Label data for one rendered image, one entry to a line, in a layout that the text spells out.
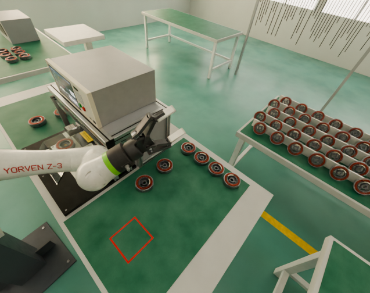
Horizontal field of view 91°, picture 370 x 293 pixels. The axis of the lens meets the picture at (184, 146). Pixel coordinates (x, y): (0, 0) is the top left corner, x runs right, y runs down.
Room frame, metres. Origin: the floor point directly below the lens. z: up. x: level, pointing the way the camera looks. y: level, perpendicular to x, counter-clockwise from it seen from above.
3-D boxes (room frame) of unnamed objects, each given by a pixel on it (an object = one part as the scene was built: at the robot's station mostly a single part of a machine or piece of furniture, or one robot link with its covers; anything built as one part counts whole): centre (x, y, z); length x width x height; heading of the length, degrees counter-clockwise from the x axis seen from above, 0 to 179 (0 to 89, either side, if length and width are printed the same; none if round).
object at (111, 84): (0.94, 0.51, 1.22); 0.44 x 0.39 x 0.20; 53
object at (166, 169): (0.73, 0.12, 0.77); 0.11 x 0.11 x 0.04
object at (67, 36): (1.70, 1.08, 0.98); 0.37 x 0.35 x 0.46; 53
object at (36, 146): (0.71, 0.70, 0.76); 0.64 x 0.47 x 0.02; 53
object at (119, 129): (0.95, 0.52, 1.09); 0.68 x 0.44 x 0.05; 53
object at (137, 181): (0.58, 0.22, 0.77); 0.11 x 0.11 x 0.04
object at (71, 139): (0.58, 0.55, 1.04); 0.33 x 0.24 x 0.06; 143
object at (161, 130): (0.82, 0.21, 0.91); 0.28 x 0.03 x 0.32; 143
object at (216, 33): (4.54, 0.24, 0.37); 2.10 x 0.90 x 0.75; 53
